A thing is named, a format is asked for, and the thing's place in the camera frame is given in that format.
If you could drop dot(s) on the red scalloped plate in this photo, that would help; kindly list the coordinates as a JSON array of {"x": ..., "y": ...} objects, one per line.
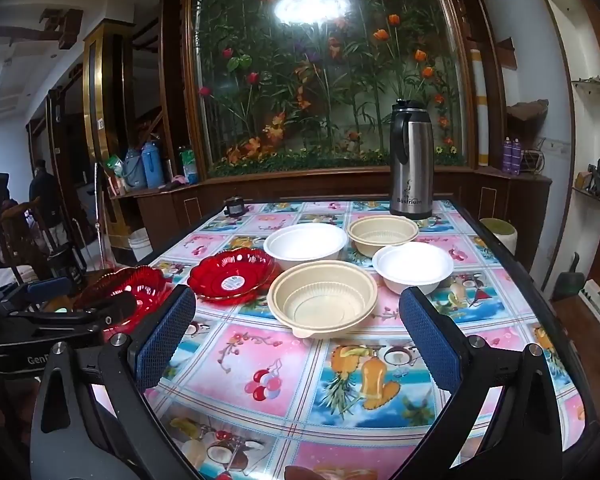
[{"x": 142, "y": 285}]

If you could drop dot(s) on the beige paper plate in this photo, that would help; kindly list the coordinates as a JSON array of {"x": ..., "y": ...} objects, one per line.
[{"x": 325, "y": 310}]

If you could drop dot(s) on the small black object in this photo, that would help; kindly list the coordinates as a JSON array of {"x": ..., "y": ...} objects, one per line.
[{"x": 235, "y": 207}]

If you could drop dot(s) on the large white bowl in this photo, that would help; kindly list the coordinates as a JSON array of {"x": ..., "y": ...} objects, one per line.
[{"x": 305, "y": 242}]

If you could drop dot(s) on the fruit print tablecloth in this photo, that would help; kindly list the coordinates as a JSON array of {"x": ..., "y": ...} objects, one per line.
[{"x": 260, "y": 360}]

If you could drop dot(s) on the wooden cabinet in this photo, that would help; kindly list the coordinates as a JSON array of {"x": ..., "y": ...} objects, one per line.
[{"x": 180, "y": 205}]

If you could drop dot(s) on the flower mural panel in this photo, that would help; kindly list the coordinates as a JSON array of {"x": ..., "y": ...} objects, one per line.
[{"x": 330, "y": 85}]

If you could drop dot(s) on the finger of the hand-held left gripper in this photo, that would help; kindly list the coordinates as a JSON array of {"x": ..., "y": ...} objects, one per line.
[
  {"x": 50, "y": 288},
  {"x": 112, "y": 310}
]

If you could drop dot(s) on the small beige bowl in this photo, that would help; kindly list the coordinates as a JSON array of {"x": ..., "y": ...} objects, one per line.
[{"x": 382, "y": 232}]

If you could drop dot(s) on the white bucket with green inside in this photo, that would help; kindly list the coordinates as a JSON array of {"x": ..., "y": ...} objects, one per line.
[{"x": 500, "y": 235}]

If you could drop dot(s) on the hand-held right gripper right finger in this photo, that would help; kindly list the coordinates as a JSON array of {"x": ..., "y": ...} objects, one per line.
[{"x": 430, "y": 340}]

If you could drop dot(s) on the purple spray can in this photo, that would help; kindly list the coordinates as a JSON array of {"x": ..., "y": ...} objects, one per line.
[
  {"x": 507, "y": 156},
  {"x": 517, "y": 157}
]

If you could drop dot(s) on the red plate with sticker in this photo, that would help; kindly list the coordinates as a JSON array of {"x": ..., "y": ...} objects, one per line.
[{"x": 215, "y": 272}]

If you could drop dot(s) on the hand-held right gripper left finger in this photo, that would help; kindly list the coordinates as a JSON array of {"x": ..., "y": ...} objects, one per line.
[{"x": 165, "y": 335}]

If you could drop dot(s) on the grey-blue jug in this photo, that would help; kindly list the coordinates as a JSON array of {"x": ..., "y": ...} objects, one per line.
[{"x": 134, "y": 170}]

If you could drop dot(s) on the green bottle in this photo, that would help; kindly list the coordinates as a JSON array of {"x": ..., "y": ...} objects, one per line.
[{"x": 188, "y": 167}]

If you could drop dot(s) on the wooden chair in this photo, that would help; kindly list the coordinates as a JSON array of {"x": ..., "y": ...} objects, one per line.
[{"x": 22, "y": 232}]

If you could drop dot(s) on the small white bowl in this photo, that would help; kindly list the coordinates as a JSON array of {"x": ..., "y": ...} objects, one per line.
[{"x": 412, "y": 265}]

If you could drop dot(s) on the blue jug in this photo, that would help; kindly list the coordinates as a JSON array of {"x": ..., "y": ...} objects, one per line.
[{"x": 151, "y": 165}]

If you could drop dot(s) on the metal pole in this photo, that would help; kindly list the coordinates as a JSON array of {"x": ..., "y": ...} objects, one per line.
[{"x": 98, "y": 200}]

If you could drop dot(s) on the steel thermos flask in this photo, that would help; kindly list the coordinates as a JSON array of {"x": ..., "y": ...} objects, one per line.
[{"x": 411, "y": 170}]

